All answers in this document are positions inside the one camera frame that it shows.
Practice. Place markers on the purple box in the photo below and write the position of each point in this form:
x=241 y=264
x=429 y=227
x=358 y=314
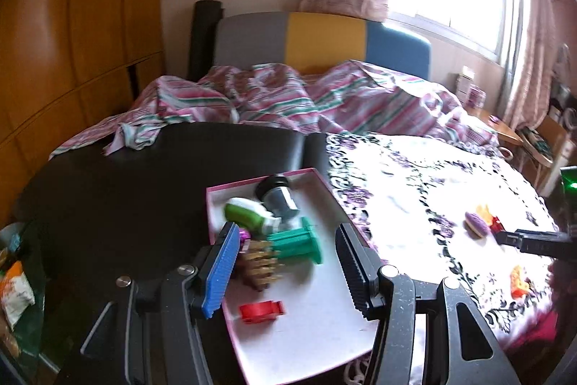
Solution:
x=477 y=96

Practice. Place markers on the red cloth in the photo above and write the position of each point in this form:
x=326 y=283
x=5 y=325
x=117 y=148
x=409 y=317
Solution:
x=534 y=328

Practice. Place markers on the small purple toy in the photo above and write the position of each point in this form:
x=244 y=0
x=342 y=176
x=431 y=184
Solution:
x=244 y=236

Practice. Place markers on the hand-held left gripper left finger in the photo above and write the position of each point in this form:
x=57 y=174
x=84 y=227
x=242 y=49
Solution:
x=221 y=272

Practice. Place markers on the wooden folding chair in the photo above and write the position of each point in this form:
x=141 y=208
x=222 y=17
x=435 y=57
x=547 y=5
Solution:
x=547 y=128

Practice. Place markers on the white embroidered floral tablecloth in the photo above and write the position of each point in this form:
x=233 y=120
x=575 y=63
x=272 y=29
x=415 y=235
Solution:
x=405 y=195

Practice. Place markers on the red plastic clip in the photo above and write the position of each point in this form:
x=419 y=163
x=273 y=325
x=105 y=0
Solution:
x=261 y=311

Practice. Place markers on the pink-rimmed white box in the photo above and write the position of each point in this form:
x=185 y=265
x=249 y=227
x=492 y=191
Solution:
x=306 y=322

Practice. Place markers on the red glossy bottle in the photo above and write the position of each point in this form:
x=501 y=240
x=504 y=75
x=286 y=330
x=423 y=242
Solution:
x=496 y=225

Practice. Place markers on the orange white snack packet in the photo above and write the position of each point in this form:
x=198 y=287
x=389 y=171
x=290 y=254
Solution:
x=18 y=295

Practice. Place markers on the green plastic spool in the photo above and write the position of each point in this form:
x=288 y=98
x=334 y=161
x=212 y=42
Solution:
x=295 y=243

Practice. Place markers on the pink striped bedsheet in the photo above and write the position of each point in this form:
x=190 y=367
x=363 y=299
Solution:
x=270 y=101

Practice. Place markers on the wooden desk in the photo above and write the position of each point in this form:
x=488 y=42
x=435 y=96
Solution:
x=491 y=120

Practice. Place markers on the green patterned bag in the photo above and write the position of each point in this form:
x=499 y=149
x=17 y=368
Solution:
x=538 y=143

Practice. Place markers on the black headboard post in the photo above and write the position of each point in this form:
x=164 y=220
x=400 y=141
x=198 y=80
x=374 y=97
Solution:
x=205 y=37

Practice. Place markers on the wooden wardrobe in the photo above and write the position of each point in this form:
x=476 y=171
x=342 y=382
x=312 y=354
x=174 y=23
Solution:
x=81 y=28

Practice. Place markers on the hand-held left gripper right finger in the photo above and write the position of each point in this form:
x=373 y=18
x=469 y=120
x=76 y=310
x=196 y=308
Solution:
x=354 y=272

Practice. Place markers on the grey yellow blue headboard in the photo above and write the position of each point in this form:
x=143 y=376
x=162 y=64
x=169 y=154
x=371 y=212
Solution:
x=324 y=37

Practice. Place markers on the grey black cylinder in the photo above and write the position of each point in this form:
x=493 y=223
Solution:
x=279 y=200

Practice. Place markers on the green and white bottle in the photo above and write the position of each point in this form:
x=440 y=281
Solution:
x=245 y=213

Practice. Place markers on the orange plastic shell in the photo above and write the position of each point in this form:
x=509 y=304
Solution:
x=484 y=211

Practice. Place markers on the brown hair claw clip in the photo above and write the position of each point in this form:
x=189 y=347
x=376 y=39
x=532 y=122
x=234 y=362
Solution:
x=259 y=272

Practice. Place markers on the purple embossed oval case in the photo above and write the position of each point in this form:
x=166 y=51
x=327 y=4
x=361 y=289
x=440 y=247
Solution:
x=477 y=225

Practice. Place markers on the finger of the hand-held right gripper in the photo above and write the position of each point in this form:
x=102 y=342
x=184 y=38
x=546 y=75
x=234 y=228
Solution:
x=536 y=241

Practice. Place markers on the orange yellow toy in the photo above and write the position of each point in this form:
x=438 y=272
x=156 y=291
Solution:
x=519 y=282

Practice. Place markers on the white carton box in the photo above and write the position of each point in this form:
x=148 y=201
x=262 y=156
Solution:
x=464 y=85

